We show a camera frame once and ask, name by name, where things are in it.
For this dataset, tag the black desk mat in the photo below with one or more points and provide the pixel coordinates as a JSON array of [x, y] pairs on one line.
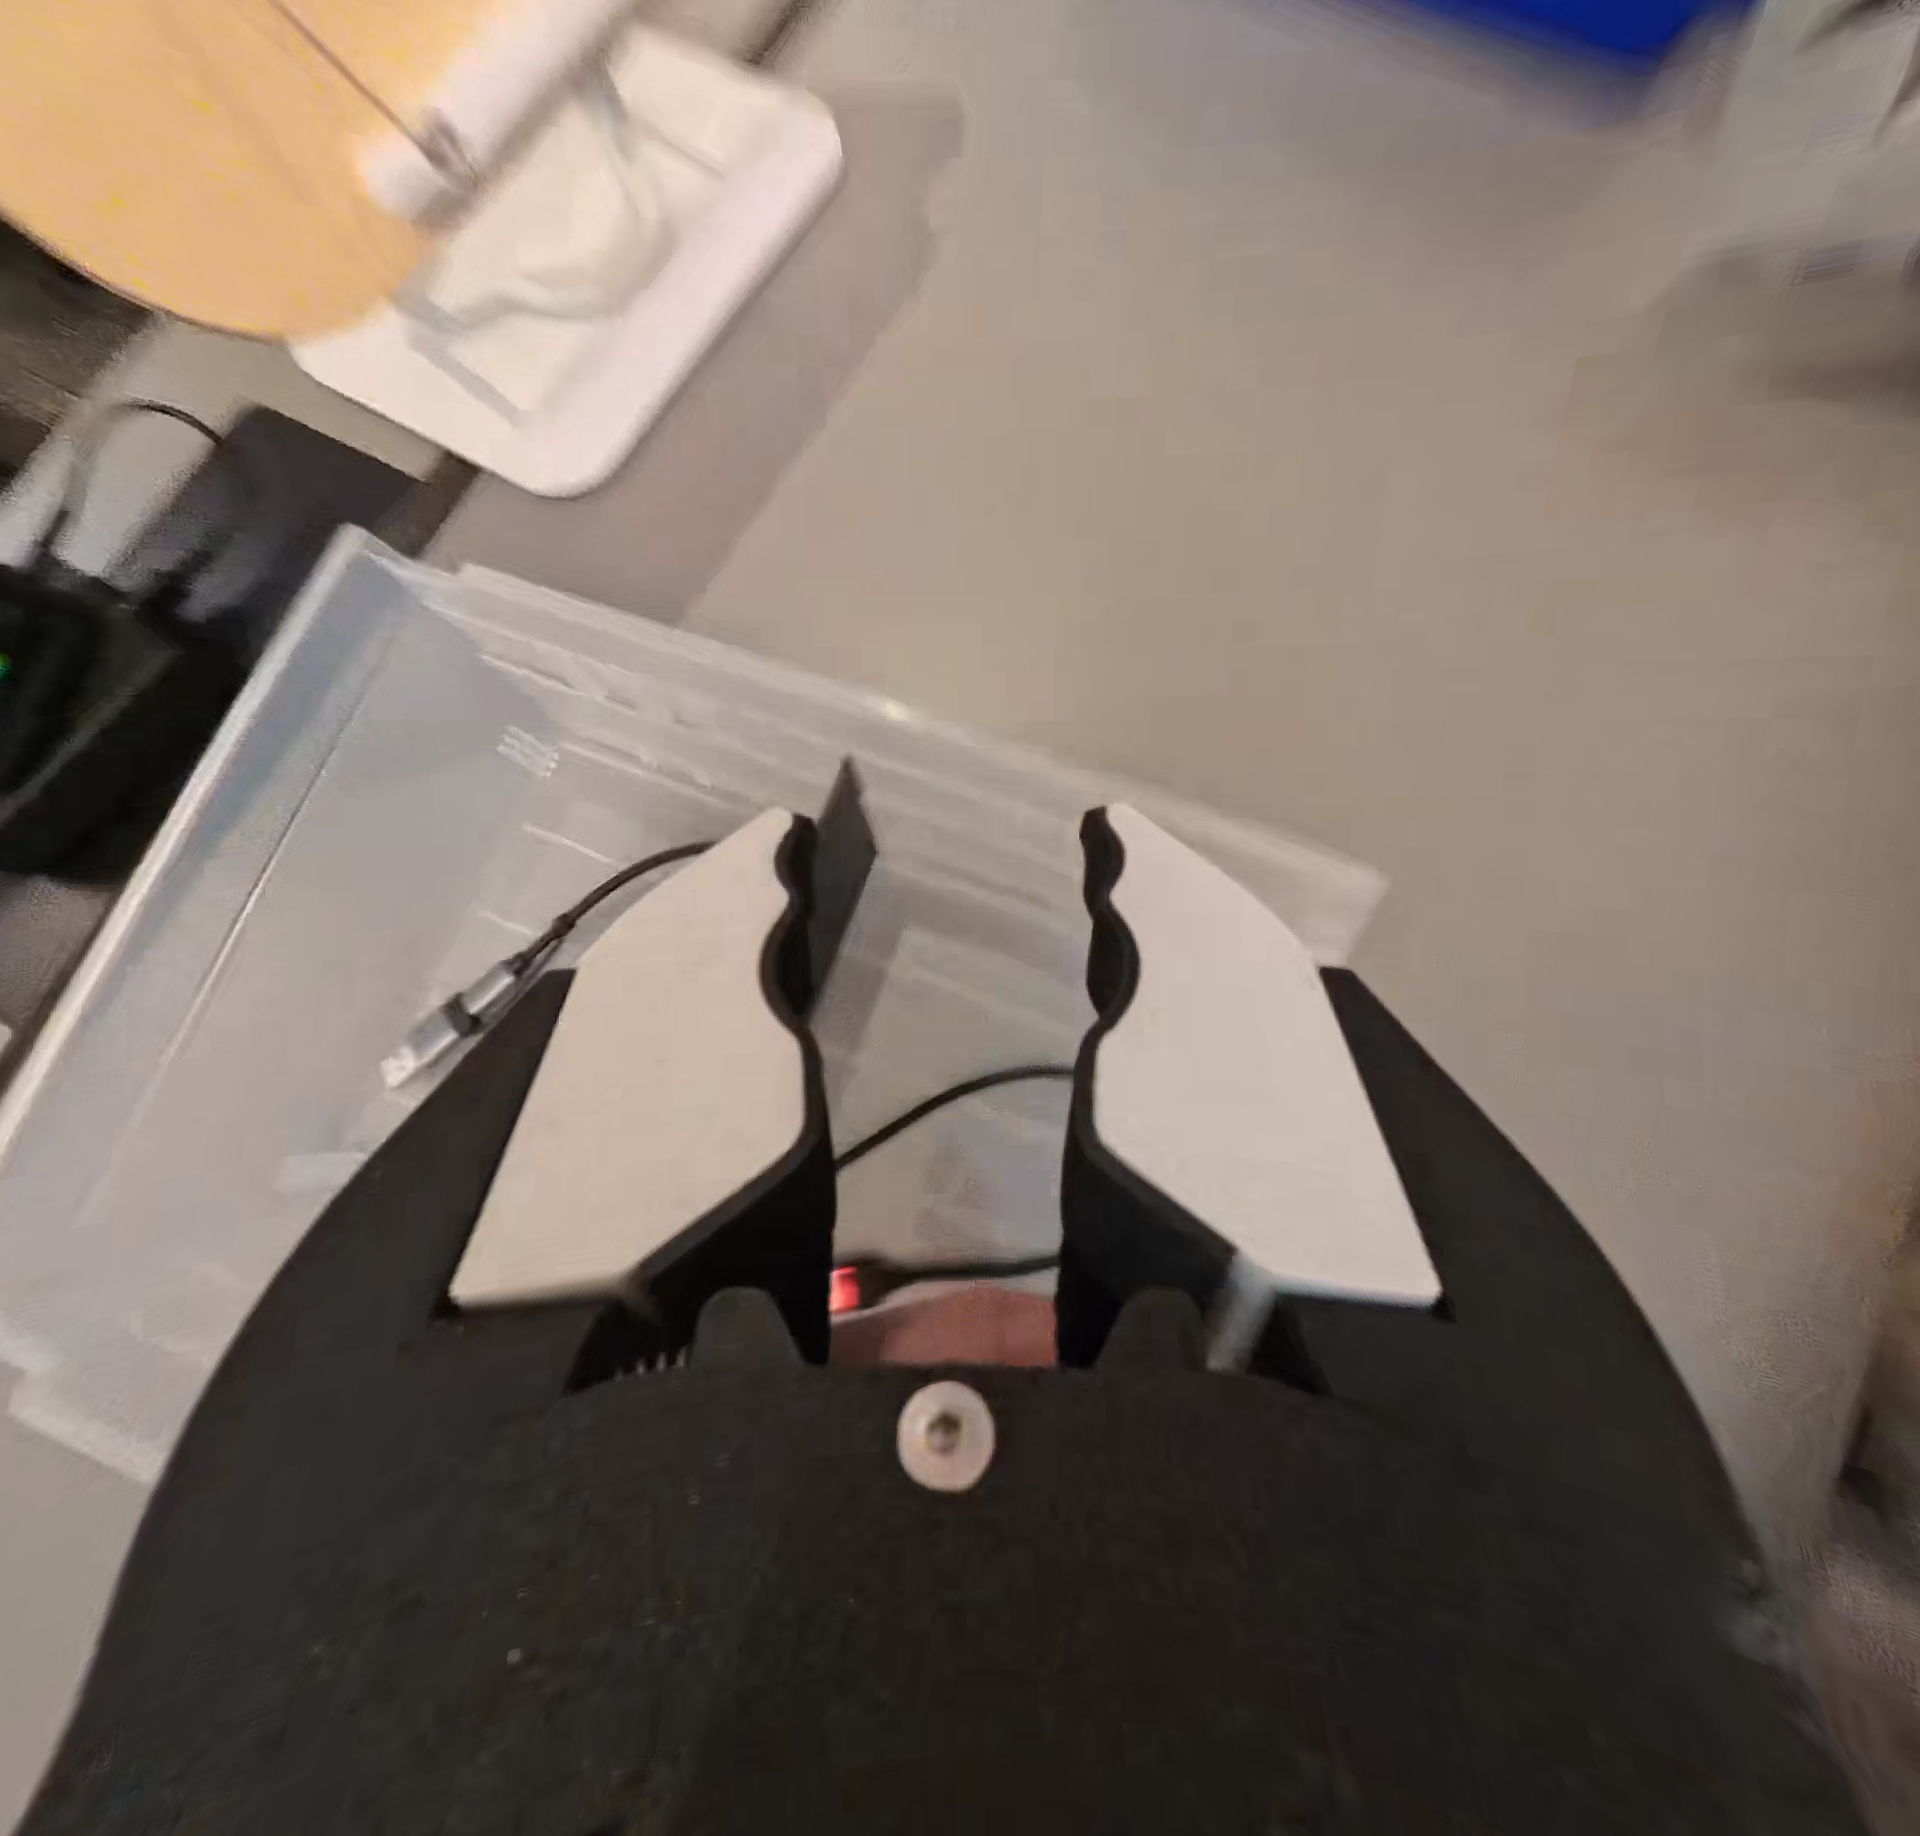
[[331, 470]]

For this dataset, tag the clear plastic bin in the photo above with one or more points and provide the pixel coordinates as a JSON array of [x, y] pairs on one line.
[[299, 892]]

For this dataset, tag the wooden book stand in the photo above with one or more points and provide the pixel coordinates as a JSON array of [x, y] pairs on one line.
[[181, 110]]

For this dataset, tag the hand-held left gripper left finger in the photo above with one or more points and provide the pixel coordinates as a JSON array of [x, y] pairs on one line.
[[660, 1085]]

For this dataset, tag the black power station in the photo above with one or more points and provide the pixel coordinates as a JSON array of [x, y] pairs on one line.
[[106, 726]]

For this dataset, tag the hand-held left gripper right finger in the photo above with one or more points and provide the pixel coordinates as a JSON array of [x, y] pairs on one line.
[[1246, 1085]]

